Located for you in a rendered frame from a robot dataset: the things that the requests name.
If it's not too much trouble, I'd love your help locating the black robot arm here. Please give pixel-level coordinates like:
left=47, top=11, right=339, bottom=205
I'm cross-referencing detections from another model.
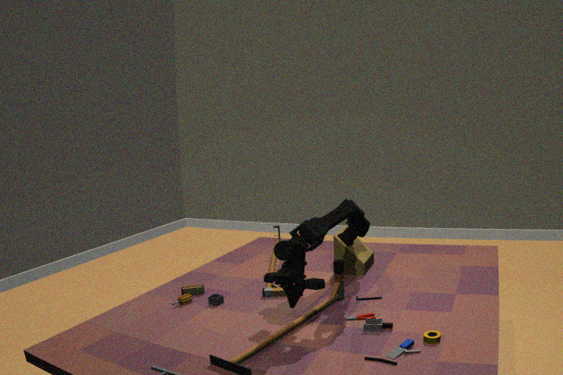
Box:
left=274, top=199, right=370, bottom=286

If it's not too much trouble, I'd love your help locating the yellow roll of tape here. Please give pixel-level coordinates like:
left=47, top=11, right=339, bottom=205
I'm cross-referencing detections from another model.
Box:
left=423, top=330, right=441, bottom=344

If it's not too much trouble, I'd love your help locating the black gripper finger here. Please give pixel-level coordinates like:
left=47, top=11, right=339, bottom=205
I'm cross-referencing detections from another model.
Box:
left=292, top=287, right=306, bottom=308
left=279, top=285, right=295, bottom=308

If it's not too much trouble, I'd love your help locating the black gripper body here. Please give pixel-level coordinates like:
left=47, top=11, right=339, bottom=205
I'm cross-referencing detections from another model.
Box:
left=264, top=259, right=325, bottom=290

